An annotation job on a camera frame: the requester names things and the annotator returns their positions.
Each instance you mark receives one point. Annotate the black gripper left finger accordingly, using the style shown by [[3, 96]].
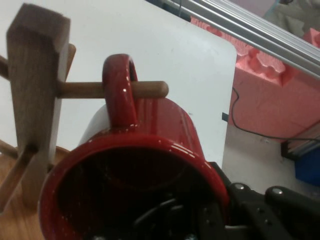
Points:
[[211, 225]]

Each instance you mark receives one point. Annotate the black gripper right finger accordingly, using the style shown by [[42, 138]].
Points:
[[275, 217]]

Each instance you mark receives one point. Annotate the red enamel mug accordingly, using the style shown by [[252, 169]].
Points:
[[160, 117]]

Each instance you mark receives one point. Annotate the blue plastic crate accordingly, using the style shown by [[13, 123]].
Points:
[[310, 167]]

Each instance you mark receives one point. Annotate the black edged metal profile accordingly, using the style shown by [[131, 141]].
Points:
[[295, 148]]

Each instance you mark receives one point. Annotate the black tape tab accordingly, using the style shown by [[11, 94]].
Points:
[[225, 117]]

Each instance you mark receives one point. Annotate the pink foam block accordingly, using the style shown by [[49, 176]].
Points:
[[262, 105]]

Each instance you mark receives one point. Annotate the small pink foam chunk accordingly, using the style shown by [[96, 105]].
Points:
[[313, 37]]

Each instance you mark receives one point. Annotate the pink foam packing piece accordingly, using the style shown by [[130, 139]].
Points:
[[207, 26]]

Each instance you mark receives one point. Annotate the brown wooden mug tree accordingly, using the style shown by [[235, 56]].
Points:
[[32, 75]]

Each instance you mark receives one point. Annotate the slanting aluminium side rail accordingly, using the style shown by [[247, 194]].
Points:
[[250, 30]]

